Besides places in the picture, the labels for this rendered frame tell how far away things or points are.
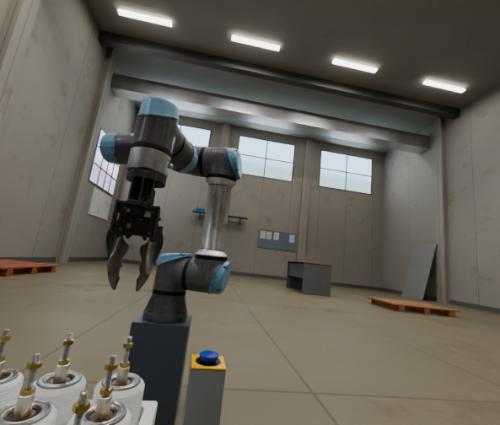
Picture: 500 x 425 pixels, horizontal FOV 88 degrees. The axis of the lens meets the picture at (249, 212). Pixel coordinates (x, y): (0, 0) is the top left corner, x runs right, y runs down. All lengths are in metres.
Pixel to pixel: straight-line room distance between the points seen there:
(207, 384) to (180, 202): 9.63
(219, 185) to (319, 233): 9.96
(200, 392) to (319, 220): 10.44
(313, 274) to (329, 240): 5.25
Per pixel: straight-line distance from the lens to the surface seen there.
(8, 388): 0.75
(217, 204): 0.94
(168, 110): 0.55
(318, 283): 5.90
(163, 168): 0.52
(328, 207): 11.16
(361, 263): 11.60
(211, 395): 0.62
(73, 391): 0.70
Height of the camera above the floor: 0.53
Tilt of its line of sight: 11 degrees up
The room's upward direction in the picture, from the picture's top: 7 degrees clockwise
